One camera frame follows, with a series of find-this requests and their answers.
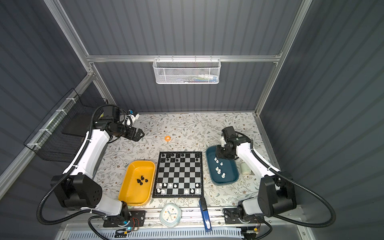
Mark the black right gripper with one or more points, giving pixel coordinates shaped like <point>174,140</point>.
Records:
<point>219,154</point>

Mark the white wire basket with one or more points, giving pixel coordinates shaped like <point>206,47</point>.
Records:
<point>187,72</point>

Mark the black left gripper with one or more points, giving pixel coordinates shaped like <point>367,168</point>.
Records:
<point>137,136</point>

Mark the black wire basket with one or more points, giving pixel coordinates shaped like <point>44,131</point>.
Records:
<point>58,137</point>

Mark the pale green clock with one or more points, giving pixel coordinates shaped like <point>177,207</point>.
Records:
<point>170,215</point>

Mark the yellow tray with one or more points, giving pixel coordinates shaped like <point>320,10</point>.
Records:
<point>138,182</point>

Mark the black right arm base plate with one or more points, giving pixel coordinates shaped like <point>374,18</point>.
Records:
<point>233,216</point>

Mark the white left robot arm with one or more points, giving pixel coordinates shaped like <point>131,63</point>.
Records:
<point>76,187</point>

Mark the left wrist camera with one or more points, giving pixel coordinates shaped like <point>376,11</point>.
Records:
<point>131,117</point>

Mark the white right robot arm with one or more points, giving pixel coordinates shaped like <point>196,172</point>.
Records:
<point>276,195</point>

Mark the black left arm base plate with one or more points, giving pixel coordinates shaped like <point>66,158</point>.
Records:
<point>134,219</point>

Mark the blue stapler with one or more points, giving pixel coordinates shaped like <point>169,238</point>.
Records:
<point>205,214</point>

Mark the black and white chessboard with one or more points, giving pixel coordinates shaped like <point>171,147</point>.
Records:
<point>179,175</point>

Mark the teal tray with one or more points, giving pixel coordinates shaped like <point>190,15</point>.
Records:
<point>222,171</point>

